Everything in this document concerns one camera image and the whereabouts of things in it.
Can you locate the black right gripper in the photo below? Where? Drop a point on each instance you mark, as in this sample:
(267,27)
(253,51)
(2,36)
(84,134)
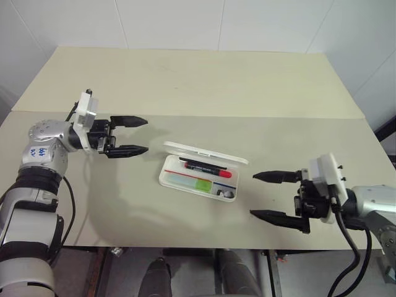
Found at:
(314,201)

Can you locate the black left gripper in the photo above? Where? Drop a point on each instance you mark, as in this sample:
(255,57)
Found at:
(100,131)

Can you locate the small grey sharpener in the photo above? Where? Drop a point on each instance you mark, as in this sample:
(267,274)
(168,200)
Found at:
(227,194)

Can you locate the black marker with red cap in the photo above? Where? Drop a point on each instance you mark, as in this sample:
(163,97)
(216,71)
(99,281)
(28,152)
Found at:
(210,169)

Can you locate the white plastic pencil case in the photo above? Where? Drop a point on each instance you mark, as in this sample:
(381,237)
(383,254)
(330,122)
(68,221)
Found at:
(216,156)

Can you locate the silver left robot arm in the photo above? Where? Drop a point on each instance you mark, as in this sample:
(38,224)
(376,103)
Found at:
(40,133)

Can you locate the metal table leg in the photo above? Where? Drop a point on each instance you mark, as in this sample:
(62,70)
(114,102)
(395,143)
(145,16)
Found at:
(273,275)

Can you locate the dark rounded shape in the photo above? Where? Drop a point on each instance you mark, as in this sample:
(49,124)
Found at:
(159,275)
(238,272)

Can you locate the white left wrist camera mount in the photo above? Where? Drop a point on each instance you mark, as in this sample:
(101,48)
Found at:
(83,100)

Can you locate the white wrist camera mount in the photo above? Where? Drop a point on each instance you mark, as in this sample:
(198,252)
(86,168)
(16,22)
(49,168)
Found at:
(331,168)
(83,100)

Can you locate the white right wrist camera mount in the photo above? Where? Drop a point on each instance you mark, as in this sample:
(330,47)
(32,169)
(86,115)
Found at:
(331,168)

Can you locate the small silver bracket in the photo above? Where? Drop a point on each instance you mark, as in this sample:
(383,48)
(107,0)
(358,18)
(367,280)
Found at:
(116,251)

